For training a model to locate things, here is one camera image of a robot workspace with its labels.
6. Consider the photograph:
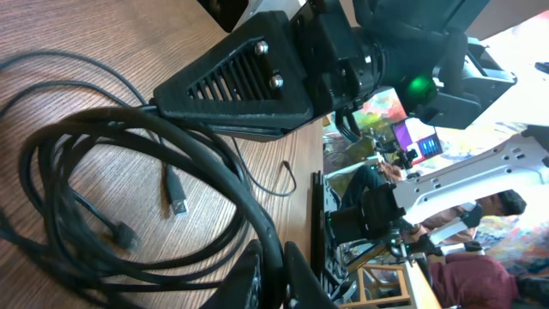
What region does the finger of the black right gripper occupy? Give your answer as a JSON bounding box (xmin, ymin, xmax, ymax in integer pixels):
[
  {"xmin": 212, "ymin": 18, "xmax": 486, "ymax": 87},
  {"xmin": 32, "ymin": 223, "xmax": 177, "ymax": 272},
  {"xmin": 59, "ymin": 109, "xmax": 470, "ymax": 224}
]
[{"xmin": 153, "ymin": 11, "xmax": 314, "ymax": 140}]

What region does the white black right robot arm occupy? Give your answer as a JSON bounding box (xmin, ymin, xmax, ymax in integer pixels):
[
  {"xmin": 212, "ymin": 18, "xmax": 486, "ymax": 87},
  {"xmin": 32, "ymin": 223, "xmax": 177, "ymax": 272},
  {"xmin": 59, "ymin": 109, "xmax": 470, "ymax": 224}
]
[{"xmin": 153, "ymin": 1, "xmax": 548, "ymax": 243}]

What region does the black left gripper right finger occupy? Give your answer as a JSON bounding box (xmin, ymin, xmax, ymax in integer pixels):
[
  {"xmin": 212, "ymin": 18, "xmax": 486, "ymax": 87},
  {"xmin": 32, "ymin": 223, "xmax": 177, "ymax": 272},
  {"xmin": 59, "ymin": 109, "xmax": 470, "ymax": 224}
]
[{"xmin": 283, "ymin": 241, "xmax": 338, "ymax": 309}]

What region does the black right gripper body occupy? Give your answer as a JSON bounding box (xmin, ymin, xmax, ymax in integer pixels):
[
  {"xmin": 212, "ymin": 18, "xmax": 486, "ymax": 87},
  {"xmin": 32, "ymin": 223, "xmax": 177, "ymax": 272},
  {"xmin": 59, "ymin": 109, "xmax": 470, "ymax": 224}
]
[{"xmin": 291, "ymin": 1, "xmax": 369, "ymax": 114}]

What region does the person in maroon shirt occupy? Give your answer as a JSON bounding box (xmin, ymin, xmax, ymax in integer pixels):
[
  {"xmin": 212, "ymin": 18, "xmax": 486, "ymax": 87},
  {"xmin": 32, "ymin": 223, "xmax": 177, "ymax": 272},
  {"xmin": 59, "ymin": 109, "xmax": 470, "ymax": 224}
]
[{"xmin": 381, "ymin": 162, "xmax": 527, "ymax": 309}]

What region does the thin black cable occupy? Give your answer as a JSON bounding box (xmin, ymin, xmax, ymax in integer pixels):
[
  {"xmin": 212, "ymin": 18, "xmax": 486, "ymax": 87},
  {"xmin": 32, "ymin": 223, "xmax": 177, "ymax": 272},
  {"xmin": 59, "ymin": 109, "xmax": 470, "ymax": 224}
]
[{"xmin": 0, "ymin": 51, "xmax": 298, "ymax": 198}]

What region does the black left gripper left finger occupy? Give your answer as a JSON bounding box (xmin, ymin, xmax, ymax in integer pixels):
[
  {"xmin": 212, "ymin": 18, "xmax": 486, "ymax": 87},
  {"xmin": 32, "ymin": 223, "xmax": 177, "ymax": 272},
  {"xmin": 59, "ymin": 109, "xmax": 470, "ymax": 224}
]
[{"xmin": 201, "ymin": 239, "xmax": 262, "ymax": 309}]

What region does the thick black USB cable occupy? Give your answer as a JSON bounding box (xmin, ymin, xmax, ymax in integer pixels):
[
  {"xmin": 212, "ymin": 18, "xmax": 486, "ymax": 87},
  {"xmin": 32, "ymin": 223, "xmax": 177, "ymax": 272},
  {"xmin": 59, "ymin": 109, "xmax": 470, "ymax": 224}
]
[{"xmin": 0, "ymin": 80, "xmax": 287, "ymax": 309}]

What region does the wooden stool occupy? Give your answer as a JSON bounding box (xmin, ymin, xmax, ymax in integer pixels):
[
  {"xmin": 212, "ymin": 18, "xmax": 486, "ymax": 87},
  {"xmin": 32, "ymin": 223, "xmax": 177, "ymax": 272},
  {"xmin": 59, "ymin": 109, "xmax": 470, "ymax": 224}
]
[{"xmin": 334, "ymin": 264, "xmax": 412, "ymax": 309}]

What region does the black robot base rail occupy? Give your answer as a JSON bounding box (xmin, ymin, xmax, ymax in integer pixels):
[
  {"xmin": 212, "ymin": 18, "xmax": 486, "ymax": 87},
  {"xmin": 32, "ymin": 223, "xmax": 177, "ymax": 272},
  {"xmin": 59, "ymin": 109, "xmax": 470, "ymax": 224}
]
[{"xmin": 310, "ymin": 171, "xmax": 345, "ymax": 295}]

